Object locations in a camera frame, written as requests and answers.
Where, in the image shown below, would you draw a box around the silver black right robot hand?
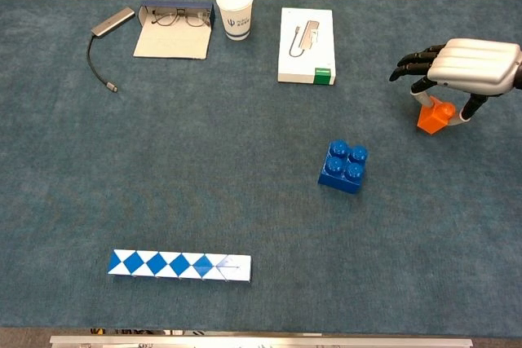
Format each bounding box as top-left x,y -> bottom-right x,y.
388,37 -> 522,124

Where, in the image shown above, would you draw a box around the orange toy brick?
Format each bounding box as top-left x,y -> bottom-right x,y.
416,97 -> 457,135

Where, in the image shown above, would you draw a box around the blue toy brick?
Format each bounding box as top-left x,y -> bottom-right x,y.
317,139 -> 369,195

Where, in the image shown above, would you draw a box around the white USB hub box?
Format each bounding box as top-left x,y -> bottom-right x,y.
277,7 -> 338,86

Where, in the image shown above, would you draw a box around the white paper cup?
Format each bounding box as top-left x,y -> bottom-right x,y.
215,0 -> 255,42

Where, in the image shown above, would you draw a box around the teal felt table cloth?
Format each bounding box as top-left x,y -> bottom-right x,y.
0,0 -> 522,339

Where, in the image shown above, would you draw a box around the open beige glasses case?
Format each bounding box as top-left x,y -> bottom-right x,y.
132,1 -> 215,60

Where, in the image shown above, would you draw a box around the thin-framed eyeglasses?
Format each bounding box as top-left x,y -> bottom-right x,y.
150,7 -> 212,29

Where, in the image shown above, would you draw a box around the blue white snake puzzle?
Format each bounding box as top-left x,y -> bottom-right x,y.
107,249 -> 253,284

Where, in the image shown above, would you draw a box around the aluminium profile rail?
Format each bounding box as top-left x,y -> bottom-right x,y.
49,334 -> 474,348

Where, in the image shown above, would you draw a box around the grey USB hub with cable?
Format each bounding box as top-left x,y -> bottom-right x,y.
86,7 -> 136,94

